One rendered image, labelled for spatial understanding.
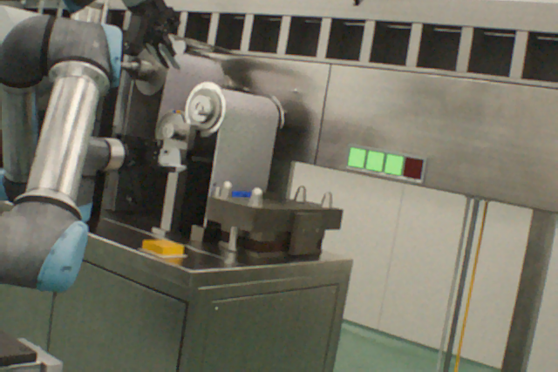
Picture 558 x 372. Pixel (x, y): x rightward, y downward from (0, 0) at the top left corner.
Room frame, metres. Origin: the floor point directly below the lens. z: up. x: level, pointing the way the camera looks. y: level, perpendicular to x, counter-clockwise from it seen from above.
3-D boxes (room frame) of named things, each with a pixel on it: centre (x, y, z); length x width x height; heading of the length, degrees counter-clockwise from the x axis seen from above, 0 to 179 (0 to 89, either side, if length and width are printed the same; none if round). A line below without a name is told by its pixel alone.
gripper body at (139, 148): (1.75, 0.34, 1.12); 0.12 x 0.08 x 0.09; 142
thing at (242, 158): (2.07, 0.10, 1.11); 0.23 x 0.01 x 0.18; 142
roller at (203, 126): (2.10, 0.15, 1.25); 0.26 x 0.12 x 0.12; 142
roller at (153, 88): (2.26, 0.34, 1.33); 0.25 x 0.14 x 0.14; 142
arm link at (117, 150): (1.69, 0.39, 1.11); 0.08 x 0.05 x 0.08; 52
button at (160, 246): (1.72, 0.24, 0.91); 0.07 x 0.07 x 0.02; 52
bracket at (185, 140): (1.99, 0.27, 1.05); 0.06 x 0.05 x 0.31; 142
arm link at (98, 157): (1.63, 0.44, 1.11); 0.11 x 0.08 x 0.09; 142
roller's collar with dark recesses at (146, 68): (2.14, 0.43, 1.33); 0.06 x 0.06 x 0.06; 52
